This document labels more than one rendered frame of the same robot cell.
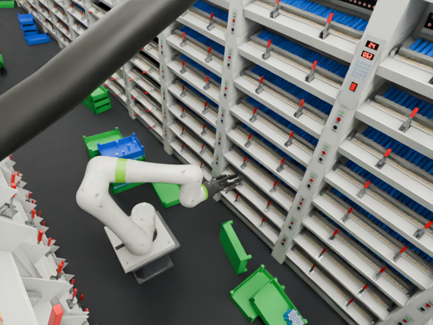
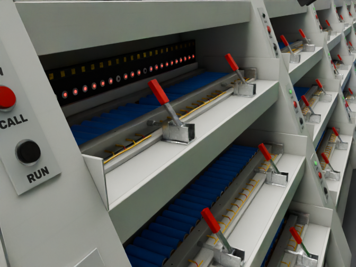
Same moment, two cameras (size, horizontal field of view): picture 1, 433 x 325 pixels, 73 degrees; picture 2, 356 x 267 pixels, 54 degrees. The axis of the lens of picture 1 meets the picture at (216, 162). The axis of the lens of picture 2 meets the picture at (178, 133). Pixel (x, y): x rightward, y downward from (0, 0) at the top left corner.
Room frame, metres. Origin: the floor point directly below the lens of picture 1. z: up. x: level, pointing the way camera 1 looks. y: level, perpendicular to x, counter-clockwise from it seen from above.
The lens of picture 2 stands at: (1.51, 0.27, 0.61)
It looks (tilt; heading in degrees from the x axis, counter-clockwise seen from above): 8 degrees down; 259
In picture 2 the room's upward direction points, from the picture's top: 22 degrees counter-clockwise
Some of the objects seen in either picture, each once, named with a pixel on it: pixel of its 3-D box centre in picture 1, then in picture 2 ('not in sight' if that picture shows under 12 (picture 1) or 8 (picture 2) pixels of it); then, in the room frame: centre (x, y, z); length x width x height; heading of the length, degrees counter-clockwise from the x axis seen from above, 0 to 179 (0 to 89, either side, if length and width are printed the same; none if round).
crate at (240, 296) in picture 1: (256, 292); not in sight; (0.81, -0.35, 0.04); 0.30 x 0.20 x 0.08; 135
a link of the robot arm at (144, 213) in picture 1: (143, 221); not in sight; (0.94, 0.37, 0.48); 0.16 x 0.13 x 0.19; 7
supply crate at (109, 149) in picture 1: (120, 148); not in sight; (1.65, 0.75, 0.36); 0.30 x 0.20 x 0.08; 127
